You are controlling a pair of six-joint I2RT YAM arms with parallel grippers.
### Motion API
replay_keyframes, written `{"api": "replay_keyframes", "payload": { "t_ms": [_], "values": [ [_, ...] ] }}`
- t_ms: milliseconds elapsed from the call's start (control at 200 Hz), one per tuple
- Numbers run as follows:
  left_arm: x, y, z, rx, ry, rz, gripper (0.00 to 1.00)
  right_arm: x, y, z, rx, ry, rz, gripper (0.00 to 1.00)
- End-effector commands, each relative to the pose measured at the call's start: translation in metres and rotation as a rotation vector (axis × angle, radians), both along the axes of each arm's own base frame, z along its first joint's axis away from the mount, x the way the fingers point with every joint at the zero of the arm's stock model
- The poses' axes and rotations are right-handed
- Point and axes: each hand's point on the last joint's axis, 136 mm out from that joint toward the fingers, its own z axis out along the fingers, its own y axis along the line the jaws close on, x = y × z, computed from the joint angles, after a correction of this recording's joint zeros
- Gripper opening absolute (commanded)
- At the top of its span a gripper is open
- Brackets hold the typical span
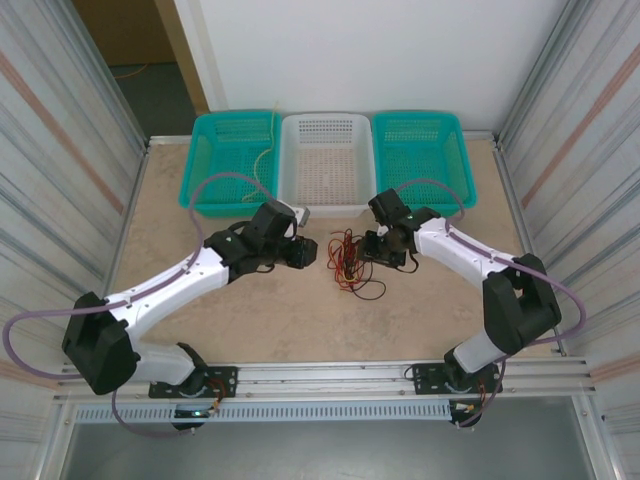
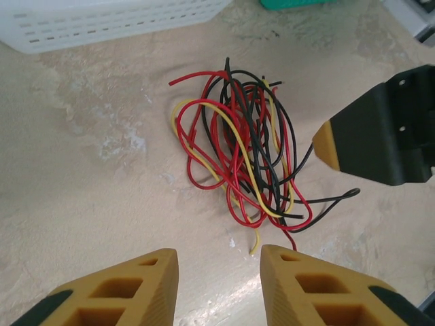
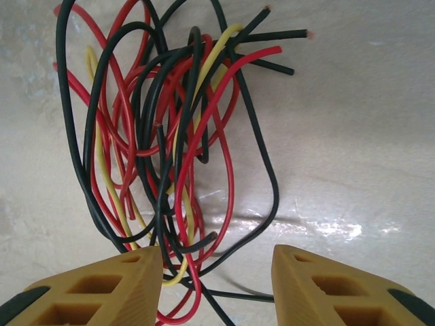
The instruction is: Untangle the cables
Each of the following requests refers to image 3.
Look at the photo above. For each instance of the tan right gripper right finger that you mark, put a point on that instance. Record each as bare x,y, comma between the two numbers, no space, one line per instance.
326,299

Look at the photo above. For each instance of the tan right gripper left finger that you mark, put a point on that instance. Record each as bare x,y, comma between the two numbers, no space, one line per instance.
112,292

